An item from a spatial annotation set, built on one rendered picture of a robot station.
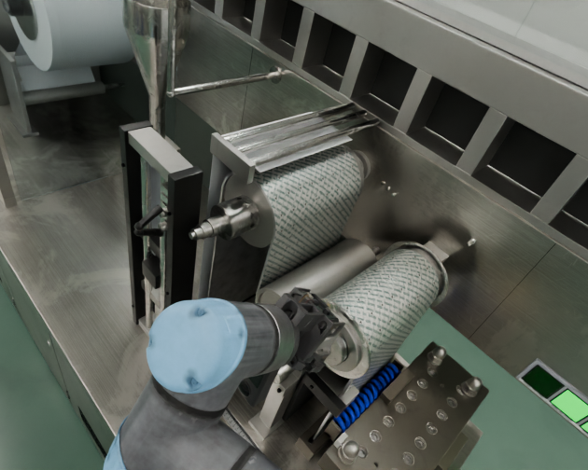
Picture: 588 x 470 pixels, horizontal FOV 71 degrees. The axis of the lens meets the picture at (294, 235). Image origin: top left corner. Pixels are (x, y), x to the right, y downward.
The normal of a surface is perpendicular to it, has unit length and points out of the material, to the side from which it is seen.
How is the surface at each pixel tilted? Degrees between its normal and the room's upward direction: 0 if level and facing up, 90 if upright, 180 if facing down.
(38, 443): 0
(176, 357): 50
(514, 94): 90
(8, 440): 0
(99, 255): 0
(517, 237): 90
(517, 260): 90
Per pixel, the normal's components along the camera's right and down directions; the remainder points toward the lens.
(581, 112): -0.70, 0.36
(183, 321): -0.40, -0.17
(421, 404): 0.22, -0.71
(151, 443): -0.19, -0.10
